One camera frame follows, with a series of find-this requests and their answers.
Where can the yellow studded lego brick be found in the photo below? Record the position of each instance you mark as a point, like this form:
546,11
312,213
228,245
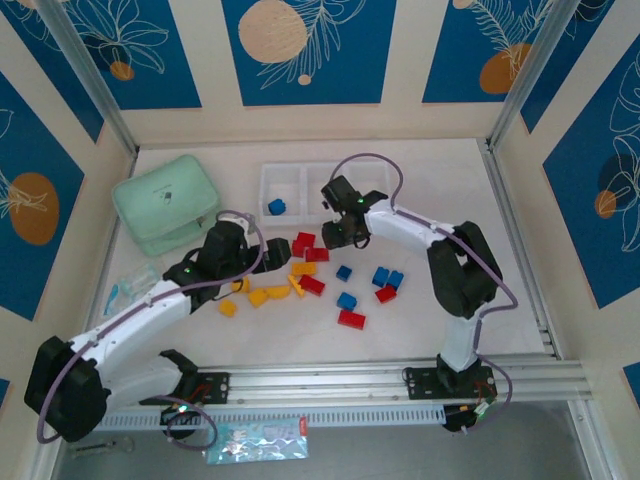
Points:
304,269

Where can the thin yellow lego piece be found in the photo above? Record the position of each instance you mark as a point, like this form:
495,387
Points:
296,285

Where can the curved yellow lego piece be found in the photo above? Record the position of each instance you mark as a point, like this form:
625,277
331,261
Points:
278,292

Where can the small red lego brick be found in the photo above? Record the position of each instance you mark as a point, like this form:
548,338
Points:
385,294

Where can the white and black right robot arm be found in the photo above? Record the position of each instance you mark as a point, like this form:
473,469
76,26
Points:
400,227

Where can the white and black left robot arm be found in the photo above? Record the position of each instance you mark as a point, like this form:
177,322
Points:
135,320

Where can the clear plastic bag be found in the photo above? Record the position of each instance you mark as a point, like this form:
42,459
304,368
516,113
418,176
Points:
132,285

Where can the white three-compartment container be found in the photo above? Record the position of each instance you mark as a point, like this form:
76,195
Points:
290,175

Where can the mint green zipper pouch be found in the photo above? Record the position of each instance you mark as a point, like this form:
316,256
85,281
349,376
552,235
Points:
165,200

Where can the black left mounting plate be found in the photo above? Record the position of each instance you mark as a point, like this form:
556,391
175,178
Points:
217,385

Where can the black mounting plate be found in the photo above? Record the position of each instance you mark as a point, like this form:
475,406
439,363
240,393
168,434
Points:
420,382
217,385

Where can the black left controller box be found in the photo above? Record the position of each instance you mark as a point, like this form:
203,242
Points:
180,422

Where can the black controller box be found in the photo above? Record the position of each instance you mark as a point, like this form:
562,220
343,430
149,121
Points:
465,417
180,422

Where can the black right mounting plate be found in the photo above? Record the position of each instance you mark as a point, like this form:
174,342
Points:
420,382

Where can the colourful printed packet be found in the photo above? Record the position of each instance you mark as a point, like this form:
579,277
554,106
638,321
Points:
260,442

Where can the black right controller box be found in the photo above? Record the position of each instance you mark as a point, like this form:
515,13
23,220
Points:
465,417

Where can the aluminum front rail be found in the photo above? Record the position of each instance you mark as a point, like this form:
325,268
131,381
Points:
325,380

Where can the blue floral wall panel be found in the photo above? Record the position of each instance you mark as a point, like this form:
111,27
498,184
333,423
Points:
600,225
150,65
30,165
310,75
470,50

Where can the aluminum side rail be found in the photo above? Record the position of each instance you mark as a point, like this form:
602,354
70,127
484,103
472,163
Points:
520,250

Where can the aluminum frame post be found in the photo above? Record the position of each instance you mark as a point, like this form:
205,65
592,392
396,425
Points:
530,75
85,75

